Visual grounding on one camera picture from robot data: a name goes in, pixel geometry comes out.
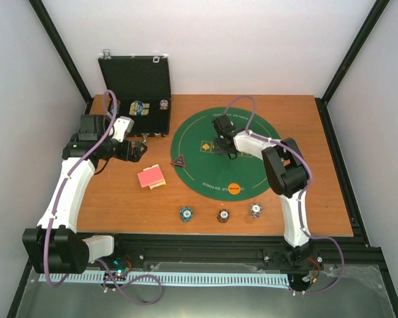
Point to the purple chips in case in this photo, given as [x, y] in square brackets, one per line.
[164, 104]

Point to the orange round blind button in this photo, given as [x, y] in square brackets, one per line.
[234, 188]

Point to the brown poker chip stack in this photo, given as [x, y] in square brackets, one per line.
[223, 216]

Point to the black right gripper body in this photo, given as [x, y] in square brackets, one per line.
[221, 149]

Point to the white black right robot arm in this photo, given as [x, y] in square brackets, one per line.
[288, 175]

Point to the light blue slotted cable duct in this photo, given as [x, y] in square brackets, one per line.
[184, 279]

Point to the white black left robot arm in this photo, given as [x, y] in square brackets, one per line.
[53, 246]

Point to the teal poker chip stack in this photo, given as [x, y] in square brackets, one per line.
[186, 214]

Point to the open black poker case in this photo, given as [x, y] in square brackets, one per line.
[139, 78]

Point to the purple poker chip stack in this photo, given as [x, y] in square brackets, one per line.
[255, 210]

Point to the teal chips in case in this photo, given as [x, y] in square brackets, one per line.
[114, 107]

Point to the card deck in case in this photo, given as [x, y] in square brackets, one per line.
[139, 108]

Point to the red playing card deck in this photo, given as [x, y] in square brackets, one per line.
[151, 177]

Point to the black triangular dealer button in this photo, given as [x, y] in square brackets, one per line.
[179, 161]

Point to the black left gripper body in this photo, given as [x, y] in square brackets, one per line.
[125, 154]

